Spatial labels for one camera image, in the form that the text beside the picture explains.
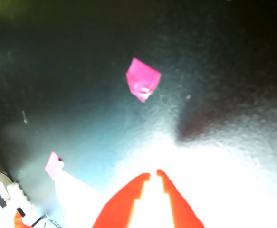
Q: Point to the pink cube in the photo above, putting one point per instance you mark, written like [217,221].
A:
[143,76]

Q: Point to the white grid paper sheet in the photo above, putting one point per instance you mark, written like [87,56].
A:
[76,202]

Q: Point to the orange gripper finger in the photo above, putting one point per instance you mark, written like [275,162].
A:
[181,211]
[119,206]

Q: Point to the pink tape piece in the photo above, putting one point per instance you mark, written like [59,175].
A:
[52,165]

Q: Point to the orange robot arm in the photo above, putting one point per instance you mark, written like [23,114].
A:
[19,221]

